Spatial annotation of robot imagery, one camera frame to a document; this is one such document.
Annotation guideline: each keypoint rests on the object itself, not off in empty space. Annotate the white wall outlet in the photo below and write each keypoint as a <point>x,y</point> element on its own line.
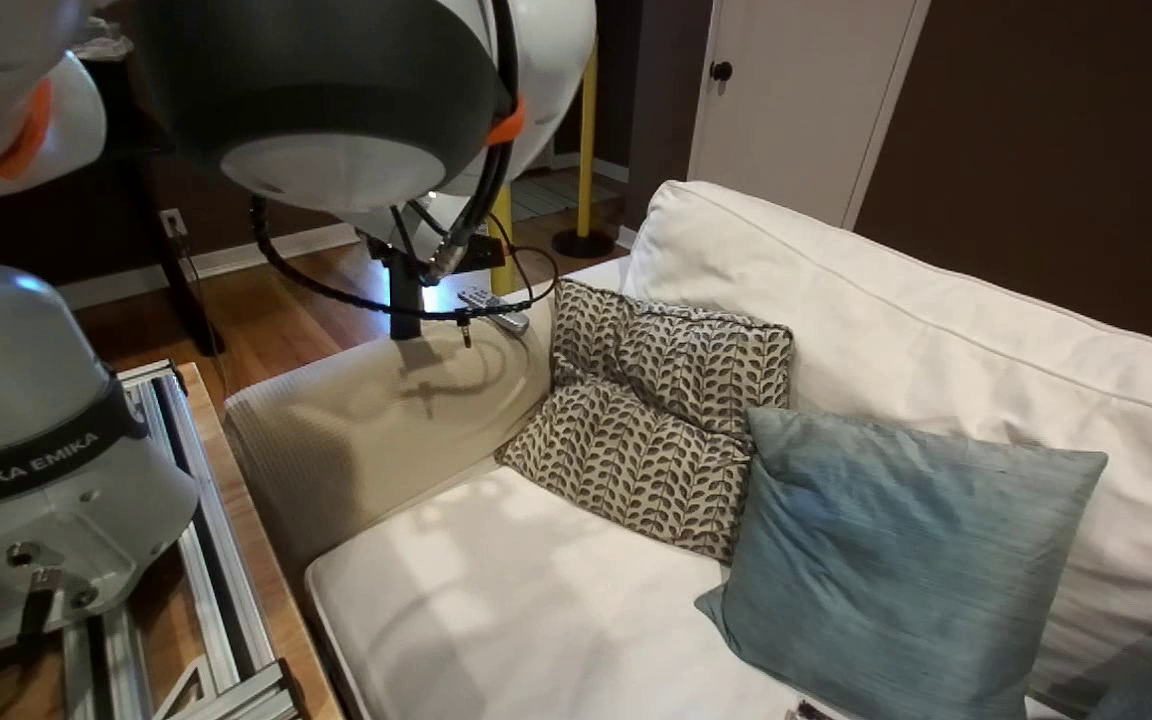
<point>175,223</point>

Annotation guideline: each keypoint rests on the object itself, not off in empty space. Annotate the black side table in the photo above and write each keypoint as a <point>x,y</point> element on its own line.
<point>97,225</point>

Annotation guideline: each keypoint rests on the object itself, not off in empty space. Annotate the green floor rug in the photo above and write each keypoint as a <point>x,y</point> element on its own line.
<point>540,202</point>

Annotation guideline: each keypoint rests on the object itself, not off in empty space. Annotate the white door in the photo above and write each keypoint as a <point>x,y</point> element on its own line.
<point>803,95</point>

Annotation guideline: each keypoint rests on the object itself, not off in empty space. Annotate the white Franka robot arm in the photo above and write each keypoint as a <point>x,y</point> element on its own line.
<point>43,441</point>

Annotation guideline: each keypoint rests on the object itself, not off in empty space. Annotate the dark door knob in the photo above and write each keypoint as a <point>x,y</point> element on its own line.
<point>721,68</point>

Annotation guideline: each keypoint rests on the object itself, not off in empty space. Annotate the teal pillow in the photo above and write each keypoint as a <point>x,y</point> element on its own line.
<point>899,560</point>

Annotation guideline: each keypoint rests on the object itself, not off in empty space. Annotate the yellow stanchion post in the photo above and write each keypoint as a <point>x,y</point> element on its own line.
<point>503,245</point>
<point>590,160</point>

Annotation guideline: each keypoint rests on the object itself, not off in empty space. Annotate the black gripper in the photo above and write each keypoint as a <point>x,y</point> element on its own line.
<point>449,253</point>

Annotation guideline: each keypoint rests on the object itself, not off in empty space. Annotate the white sofa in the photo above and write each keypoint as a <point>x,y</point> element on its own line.
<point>869,322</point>

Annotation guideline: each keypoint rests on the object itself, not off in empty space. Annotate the aluminium profile frame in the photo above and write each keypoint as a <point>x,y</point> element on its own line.
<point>220,585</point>

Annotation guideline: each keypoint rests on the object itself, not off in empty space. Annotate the black white patterned pillow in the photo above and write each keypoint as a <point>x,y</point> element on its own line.
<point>657,402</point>

